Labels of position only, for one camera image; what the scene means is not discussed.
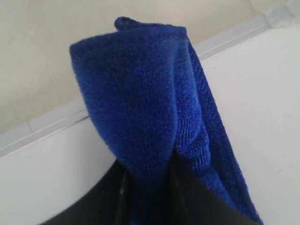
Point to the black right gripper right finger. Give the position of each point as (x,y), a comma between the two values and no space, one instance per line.
(191,203)

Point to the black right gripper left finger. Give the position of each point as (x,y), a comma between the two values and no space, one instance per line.
(107,203)

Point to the blue microfiber cloth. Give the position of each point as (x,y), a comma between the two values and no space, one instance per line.
(148,97)

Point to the white board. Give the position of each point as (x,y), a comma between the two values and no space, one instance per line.
(253,70)

